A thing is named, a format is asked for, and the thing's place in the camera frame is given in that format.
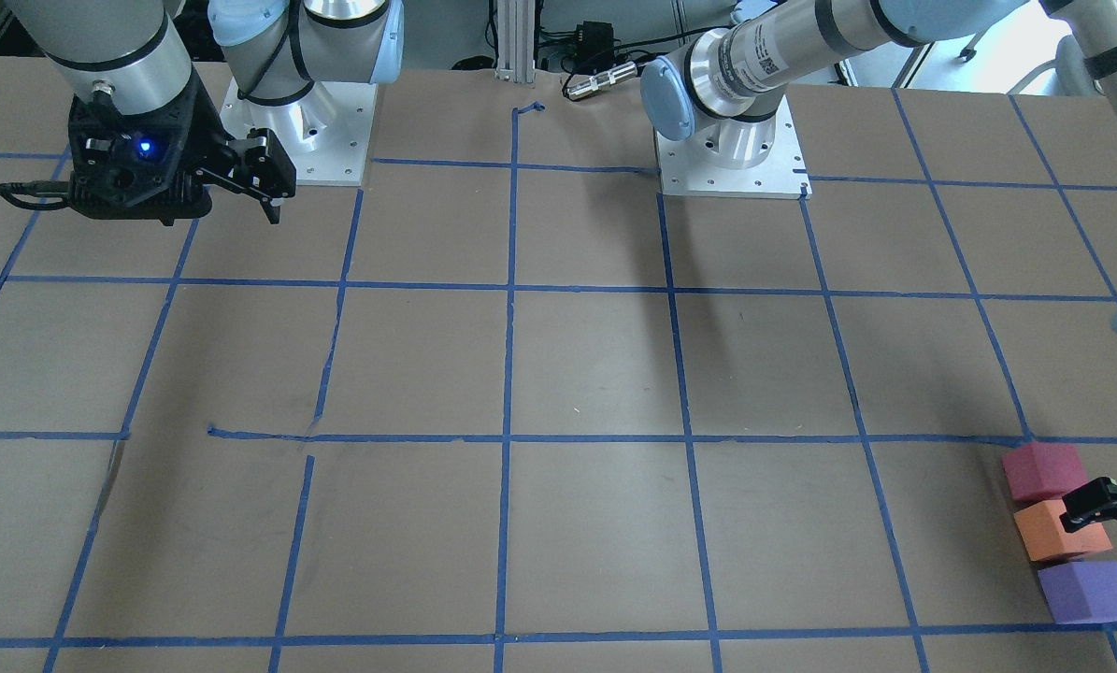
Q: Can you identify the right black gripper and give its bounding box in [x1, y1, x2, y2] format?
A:
[170, 71, 297, 225]

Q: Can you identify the orange foam cube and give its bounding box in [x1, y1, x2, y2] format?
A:
[1012, 501, 1113, 563]

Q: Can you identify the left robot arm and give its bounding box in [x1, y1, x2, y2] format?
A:
[642, 1, 1117, 142]

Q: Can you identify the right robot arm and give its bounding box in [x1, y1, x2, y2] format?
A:
[0, 1, 404, 225]

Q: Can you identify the red foam cube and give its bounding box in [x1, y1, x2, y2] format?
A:
[1001, 440, 1089, 504]

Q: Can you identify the purple foam cube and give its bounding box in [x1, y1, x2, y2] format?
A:
[1038, 561, 1117, 623]

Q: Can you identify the aluminium frame post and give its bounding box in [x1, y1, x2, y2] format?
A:
[493, 0, 540, 88]

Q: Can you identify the silver cable connector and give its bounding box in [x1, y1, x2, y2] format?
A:
[563, 61, 637, 102]

